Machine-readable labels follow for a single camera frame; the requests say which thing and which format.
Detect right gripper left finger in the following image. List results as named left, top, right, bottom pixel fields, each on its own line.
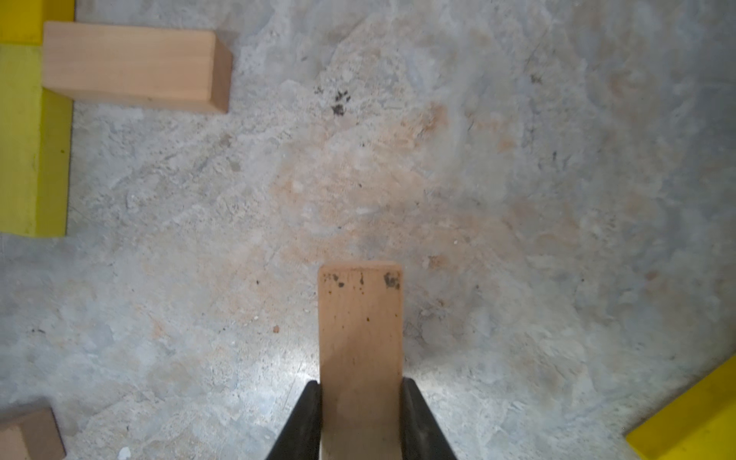
left=266, top=381, right=322, bottom=460

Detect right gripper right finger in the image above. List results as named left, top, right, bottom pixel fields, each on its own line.
left=400, top=378, right=457, bottom=460

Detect natural wood block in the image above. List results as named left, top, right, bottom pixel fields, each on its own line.
left=42, top=21, right=233, bottom=114
left=1, top=407, right=66, bottom=460
left=317, top=261, right=404, bottom=459

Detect yellow block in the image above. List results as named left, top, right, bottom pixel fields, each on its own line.
left=0, top=0, right=75, bottom=45
left=1, top=44, right=73, bottom=238
left=626, top=358, right=735, bottom=459

